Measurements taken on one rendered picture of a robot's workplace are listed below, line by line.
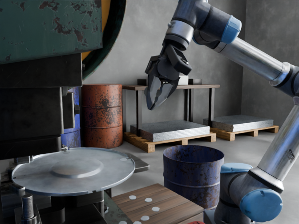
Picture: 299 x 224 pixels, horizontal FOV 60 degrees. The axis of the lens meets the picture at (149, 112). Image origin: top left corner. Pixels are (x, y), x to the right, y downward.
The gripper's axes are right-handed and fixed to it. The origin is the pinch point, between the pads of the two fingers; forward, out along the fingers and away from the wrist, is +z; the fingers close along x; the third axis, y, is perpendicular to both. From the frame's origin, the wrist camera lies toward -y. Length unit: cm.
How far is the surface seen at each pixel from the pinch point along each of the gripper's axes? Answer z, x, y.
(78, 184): 22.6, 13.9, -10.8
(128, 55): -81, -81, 349
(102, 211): 29.4, 4.0, -5.4
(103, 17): -24.9, 17.1, 34.3
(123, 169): 17.6, 3.3, -6.1
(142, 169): 16.2, -1.5, -6.1
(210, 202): 38, -91, 63
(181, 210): 39, -54, 39
